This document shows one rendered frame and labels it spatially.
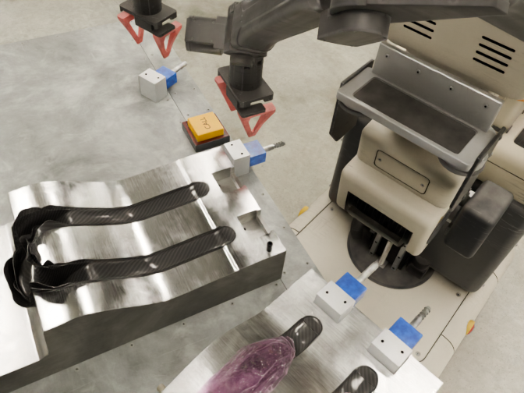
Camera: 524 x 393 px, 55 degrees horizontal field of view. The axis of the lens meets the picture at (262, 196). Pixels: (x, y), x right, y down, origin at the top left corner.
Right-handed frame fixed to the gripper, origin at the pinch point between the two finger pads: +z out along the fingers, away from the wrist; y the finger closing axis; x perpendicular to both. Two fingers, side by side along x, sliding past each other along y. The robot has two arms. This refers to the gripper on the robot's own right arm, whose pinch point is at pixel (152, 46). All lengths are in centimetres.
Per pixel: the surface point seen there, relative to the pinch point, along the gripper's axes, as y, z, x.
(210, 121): 18.5, 8.7, -2.8
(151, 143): 10.6, 12.4, -13.1
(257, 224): 43.5, 5.8, -20.2
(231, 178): 33.6, 5.6, -14.8
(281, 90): -29, 94, 107
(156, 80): 1.9, 7.2, -1.7
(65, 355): 35, 7, -56
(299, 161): 5, 93, 73
